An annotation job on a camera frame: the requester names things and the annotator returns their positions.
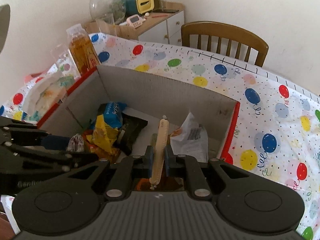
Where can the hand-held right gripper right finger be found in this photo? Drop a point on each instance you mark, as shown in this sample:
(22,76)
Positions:
(168,163)

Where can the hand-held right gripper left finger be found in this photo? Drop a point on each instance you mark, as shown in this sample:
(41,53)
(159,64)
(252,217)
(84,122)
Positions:
(149,163)

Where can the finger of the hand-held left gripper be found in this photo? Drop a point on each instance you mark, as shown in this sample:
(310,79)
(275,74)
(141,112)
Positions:
(75,160)
(57,143)

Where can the small candy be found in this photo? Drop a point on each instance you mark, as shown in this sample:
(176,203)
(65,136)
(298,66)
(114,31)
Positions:
(76,142)

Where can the beige sausage stick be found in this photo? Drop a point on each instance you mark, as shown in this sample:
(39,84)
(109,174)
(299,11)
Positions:
(161,140)

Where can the dark seaweed packet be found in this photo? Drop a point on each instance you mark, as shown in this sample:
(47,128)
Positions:
(131,132)

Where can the yellow snack packet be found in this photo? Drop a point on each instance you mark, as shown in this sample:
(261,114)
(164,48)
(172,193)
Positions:
(105,135)

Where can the blue snack packet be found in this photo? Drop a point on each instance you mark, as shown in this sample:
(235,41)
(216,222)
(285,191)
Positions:
(113,110)

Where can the red cardboard box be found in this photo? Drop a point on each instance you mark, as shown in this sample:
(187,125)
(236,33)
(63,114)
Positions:
(162,90)

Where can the orange snack packet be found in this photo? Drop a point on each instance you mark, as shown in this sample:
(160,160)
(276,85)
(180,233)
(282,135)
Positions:
(100,152)

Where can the white snack packet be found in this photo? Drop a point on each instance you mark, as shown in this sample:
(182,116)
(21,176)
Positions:
(190,140)

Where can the floral tissue pack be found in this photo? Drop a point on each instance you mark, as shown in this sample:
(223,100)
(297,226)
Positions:
(50,95)

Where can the clear drinking glass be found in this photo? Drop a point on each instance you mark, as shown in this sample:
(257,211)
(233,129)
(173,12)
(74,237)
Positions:
(62,60)

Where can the orange drink bottle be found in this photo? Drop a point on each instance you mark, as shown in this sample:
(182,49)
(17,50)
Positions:
(81,52)

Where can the balloon print tablecloth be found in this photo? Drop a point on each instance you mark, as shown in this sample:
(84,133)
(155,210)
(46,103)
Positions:
(275,110)

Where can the small glass cup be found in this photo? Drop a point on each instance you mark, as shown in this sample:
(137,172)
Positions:
(106,25)

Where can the wooden side cabinet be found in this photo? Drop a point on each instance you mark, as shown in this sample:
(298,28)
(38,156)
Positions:
(160,30)

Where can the wooden chair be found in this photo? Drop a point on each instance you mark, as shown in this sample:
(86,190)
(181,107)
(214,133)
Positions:
(225,33)

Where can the pink white small device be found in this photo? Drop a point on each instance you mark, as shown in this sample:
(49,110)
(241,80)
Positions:
(136,21)

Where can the round glass vase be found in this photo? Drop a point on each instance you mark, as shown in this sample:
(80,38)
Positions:
(107,6)

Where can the red pen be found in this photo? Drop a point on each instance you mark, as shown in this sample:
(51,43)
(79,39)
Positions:
(158,16)

